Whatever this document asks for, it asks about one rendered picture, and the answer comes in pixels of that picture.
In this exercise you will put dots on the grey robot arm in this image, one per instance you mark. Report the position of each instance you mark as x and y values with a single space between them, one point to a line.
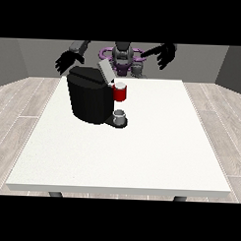
79 46

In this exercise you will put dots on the pale grey machine lid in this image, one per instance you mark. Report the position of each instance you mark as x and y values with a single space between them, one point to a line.
106 70

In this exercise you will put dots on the black coffee machine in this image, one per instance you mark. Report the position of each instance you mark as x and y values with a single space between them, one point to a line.
88 98

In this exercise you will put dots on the small grey coffee pod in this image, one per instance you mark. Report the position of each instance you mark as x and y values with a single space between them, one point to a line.
120 85

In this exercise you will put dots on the red pod holder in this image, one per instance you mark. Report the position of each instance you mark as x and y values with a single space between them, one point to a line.
119 95

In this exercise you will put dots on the grey robot trunk purple rings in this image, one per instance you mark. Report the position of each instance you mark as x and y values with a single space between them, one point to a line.
121 57

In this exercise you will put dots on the small grey cup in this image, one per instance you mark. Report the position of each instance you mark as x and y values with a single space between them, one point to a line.
119 118

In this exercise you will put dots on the dark table leg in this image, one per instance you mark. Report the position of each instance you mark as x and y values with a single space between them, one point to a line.
55 194
180 198

